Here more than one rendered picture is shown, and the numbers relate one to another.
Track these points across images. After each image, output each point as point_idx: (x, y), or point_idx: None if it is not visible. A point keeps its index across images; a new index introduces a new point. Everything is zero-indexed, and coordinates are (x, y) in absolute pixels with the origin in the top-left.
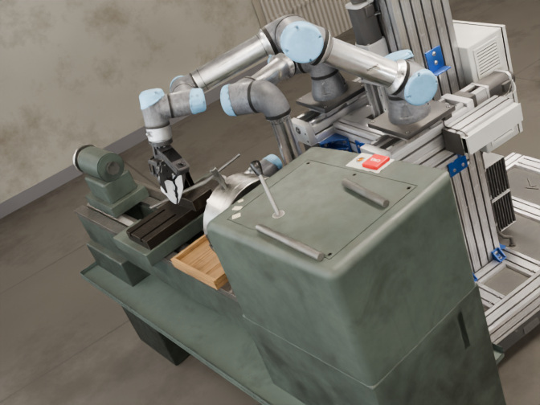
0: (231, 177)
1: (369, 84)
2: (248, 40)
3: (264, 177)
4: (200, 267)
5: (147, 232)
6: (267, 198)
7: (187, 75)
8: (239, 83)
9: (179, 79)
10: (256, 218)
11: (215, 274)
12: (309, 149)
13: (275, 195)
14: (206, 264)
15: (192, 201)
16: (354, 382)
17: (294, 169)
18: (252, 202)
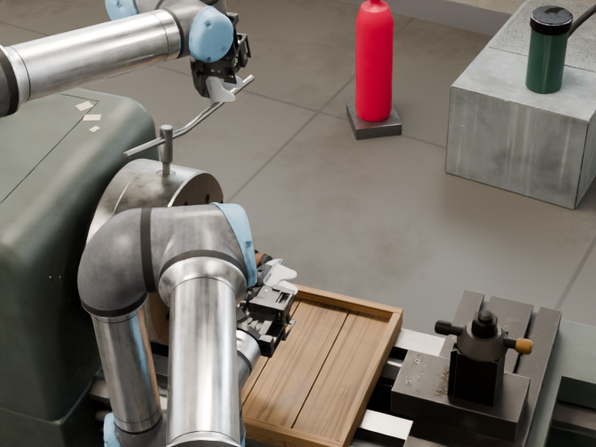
0: (168, 188)
1: None
2: (31, 42)
3: (98, 207)
4: (323, 311)
5: (488, 309)
6: (43, 135)
7: (171, 8)
8: (188, 219)
9: (187, 3)
10: (43, 105)
11: None
12: (3, 237)
13: (29, 139)
14: (316, 318)
15: (408, 350)
16: None
17: (15, 187)
18: (67, 127)
